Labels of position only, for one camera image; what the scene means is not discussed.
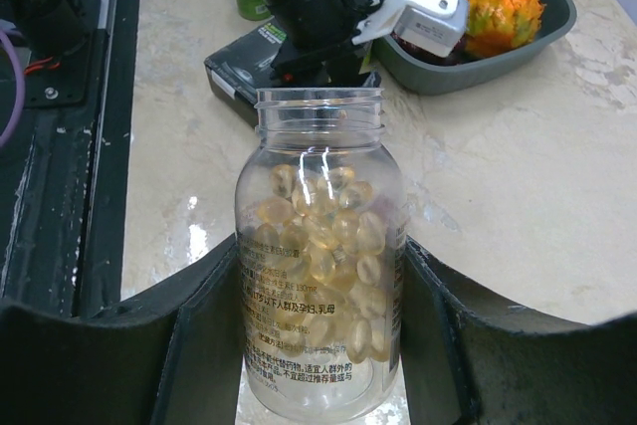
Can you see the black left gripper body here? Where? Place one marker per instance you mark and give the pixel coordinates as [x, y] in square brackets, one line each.
[319, 48]

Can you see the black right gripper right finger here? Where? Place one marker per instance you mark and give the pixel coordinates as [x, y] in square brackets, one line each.
[472, 356]

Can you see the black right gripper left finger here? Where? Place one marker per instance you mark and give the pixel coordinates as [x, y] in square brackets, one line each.
[169, 355]

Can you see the clear pill bottle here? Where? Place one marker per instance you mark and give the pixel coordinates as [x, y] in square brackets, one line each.
[320, 221]

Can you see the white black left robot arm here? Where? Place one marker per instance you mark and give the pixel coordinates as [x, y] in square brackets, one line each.
[53, 28]

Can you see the black razor stand box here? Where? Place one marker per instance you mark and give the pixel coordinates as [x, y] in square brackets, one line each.
[237, 71]

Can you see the dark grey fruit tray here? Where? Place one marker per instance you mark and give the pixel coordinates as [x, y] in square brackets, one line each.
[427, 79]

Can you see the orange spiky fruit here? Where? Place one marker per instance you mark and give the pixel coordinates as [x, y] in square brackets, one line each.
[499, 26]

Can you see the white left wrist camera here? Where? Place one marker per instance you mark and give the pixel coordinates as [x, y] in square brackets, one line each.
[435, 26]

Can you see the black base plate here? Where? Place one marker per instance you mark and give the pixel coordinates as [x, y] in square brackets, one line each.
[65, 141]

